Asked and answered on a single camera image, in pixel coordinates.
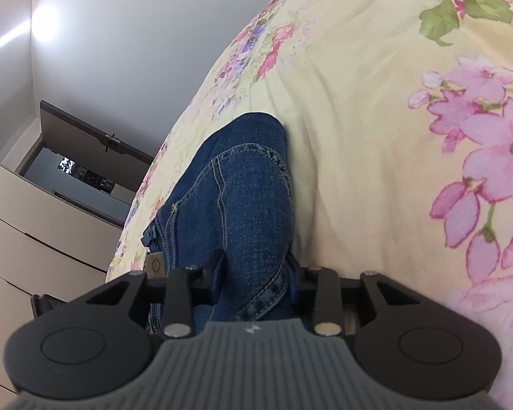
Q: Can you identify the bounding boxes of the dark open door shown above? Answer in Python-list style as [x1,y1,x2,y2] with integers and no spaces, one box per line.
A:
[17,99,155,228]

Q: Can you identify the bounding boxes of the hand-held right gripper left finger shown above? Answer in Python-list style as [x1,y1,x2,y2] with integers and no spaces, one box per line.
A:
[84,264,228,338]

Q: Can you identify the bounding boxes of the dark grey object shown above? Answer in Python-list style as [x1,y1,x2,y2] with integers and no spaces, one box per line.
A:
[29,292,67,320]

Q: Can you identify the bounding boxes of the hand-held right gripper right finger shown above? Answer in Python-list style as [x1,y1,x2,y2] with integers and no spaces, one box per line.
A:
[284,255,416,336]

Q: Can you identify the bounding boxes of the white wardrobe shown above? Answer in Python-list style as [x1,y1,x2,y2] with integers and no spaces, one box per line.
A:
[0,153,126,383]

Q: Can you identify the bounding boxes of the blue denim pants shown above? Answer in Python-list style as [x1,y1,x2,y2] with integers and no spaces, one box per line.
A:
[142,112,322,334]

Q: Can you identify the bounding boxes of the floral yellow blanket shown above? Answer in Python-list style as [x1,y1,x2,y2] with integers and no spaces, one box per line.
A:
[105,0,513,353]

